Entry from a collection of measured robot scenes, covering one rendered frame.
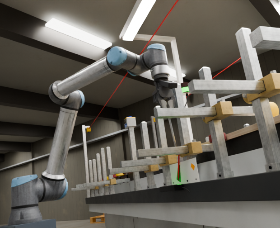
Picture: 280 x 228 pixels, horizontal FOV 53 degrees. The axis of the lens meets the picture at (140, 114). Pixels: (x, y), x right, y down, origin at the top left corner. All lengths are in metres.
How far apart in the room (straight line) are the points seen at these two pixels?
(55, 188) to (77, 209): 8.86
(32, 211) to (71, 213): 9.25
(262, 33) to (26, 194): 1.55
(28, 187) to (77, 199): 8.89
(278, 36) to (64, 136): 1.47
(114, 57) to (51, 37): 3.34
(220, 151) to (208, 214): 0.29
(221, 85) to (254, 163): 0.56
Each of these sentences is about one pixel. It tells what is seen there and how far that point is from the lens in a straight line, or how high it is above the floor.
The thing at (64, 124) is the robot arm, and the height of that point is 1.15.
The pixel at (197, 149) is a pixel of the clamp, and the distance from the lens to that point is 1.26.
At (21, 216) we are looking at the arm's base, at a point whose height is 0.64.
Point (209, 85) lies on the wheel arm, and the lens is 0.79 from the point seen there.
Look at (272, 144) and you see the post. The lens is 0.92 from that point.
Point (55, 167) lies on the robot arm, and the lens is 1.89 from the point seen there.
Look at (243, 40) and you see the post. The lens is 1.01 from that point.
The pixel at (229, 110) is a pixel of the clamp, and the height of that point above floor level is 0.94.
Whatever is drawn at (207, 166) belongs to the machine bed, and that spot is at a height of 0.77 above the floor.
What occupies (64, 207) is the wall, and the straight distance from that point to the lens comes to 11.37.
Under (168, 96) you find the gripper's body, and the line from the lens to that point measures 1.33.
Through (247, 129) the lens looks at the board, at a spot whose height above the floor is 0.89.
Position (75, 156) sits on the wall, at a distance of 10.80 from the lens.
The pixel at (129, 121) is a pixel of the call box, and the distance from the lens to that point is 2.05.
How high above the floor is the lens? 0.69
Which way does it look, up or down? 15 degrees up
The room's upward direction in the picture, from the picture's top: 7 degrees counter-clockwise
